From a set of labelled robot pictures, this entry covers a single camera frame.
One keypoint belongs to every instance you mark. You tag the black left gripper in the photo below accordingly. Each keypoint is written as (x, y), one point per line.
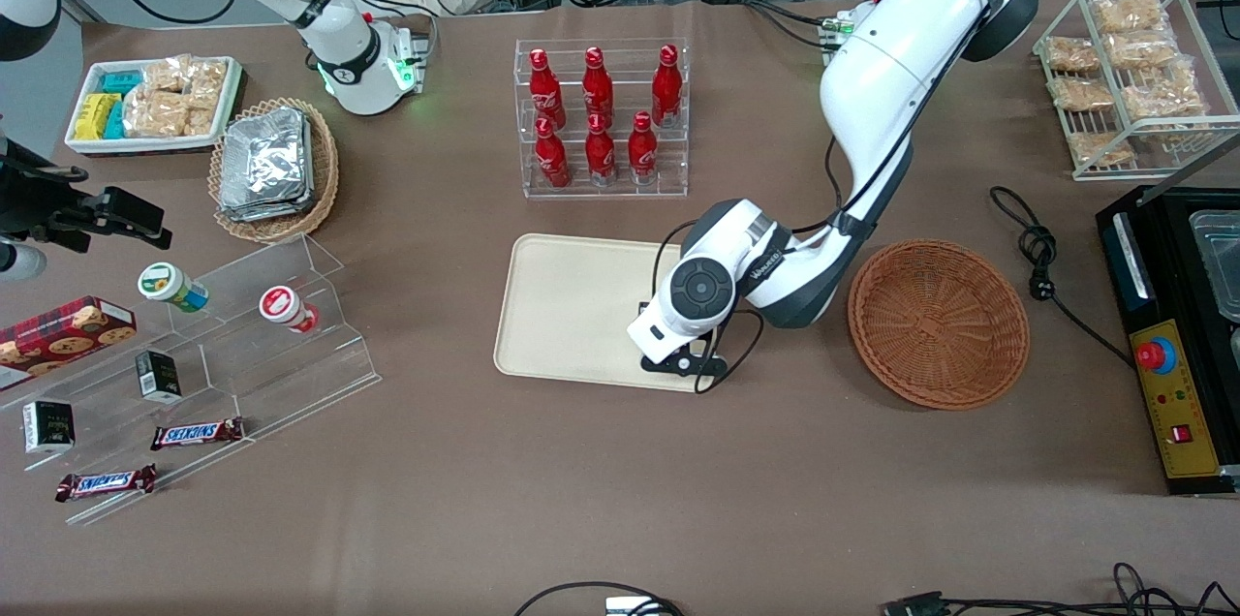
(642, 307)

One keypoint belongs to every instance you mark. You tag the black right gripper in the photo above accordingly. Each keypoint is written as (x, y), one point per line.
(41, 200)

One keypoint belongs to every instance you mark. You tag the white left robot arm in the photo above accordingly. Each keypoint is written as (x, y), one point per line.
(872, 83)

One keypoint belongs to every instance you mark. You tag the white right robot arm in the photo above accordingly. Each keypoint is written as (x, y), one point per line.
(339, 45)

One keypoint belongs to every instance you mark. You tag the white rectangular snack tray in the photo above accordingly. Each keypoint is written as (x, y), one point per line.
(87, 146)

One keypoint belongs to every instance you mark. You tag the cream plastic tray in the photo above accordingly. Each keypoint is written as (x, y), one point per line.
(572, 311)

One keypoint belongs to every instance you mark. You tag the tan wicker basket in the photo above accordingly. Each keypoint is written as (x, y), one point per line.
(325, 180)

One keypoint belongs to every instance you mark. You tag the brown round wicker basket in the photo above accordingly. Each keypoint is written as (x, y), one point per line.
(935, 325)

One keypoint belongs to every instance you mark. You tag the green lid yogurt cup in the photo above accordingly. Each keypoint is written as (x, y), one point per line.
(165, 285)

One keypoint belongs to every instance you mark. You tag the teal snack pack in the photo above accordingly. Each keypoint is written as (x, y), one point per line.
(121, 82)
(115, 122)

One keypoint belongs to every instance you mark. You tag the clear rice cracker bag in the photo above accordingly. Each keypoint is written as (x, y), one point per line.
(155, 114)
(208, 83)
(1070, 54)
(1095, 147)
(1143, 49)
(201, 122)
(167, 74)
(1129, 12)
(1162, 93)
(1080, 93)

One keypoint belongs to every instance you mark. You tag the yellow snack pack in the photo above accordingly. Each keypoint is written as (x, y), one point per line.
(95, 115)

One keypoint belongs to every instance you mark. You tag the silver foil pack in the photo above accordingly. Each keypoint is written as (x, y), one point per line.
(263, 156)
(308, 195)

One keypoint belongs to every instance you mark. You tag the red tartan cookie box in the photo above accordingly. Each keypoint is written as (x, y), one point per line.
(58, 335)

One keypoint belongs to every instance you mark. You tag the small black box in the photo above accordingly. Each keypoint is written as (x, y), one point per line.
(158, 376)
(48, 427)

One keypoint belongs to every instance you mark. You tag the red lid yogurt cup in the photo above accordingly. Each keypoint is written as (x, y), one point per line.
(283, 306)

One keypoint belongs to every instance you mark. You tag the clear acrylic bottle rack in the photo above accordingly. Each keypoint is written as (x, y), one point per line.
(601, 193)

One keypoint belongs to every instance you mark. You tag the clear acrylic stepped display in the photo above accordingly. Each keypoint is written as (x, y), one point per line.
(252, 384)

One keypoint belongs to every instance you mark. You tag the red cola bottle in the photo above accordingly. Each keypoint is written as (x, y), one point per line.
(545, 93)
(642, 153)
(666, 88)
(601, 156)
(598, 88)
(553, 161)

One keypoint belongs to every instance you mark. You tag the brown snickers bar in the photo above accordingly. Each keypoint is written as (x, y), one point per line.
(105, 482)
(197, 433)

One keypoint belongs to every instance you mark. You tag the small white device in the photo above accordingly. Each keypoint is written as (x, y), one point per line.
(635, 606)

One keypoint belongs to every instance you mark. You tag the black box with yellow panel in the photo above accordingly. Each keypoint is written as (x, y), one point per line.
(1177, 413)

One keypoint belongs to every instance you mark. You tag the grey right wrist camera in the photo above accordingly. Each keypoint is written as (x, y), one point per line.
(19, 261)

